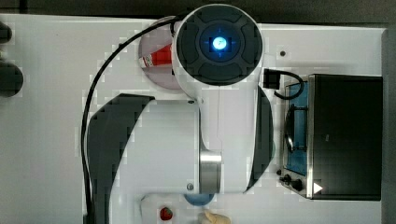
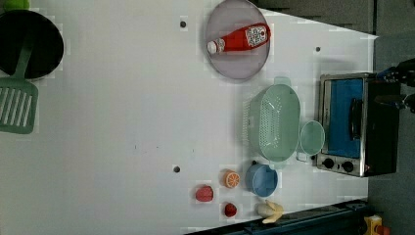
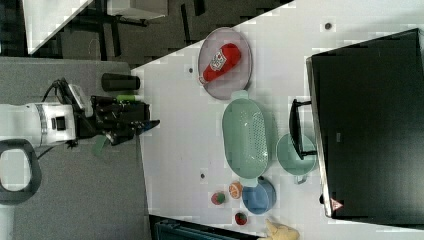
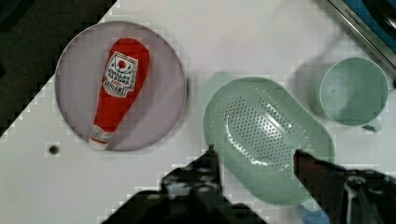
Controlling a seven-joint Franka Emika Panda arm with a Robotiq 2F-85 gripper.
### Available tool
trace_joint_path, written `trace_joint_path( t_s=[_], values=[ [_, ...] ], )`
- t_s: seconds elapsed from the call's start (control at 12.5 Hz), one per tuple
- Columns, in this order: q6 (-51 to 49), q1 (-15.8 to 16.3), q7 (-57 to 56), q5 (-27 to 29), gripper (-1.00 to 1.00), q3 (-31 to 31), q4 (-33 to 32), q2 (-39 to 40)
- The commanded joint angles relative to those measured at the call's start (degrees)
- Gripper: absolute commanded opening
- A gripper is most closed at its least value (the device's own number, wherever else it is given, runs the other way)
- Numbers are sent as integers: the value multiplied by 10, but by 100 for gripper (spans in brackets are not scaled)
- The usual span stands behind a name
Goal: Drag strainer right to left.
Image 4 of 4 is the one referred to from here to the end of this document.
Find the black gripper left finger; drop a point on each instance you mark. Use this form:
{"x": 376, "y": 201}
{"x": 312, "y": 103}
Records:
{"x": 197, "y": 186}

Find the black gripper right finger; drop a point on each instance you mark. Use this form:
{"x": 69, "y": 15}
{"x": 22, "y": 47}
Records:
{"x": 347, "y": 196}

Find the mint green plastic strainer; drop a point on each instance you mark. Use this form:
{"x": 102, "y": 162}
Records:
{"x": 256, "y": 125}

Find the blue plastic bowl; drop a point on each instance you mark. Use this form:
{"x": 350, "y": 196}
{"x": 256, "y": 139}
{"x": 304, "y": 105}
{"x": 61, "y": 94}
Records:
{"x": 312, "y": 217}

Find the grey round plate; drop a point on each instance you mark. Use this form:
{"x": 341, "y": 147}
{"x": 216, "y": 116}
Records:
{"x": 79, "y": 75}

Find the mint green plastic cup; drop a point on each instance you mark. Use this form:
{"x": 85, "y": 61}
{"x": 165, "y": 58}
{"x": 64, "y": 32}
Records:
{"x": 352, "y": 92}

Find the red plush ketchup bottle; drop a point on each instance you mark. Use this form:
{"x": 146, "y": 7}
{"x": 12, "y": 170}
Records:
{"x": 126, "y": 70}

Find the black toaster oven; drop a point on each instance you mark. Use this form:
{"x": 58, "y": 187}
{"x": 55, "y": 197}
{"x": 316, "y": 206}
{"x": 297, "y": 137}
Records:
{"x": 373, "y": 23}

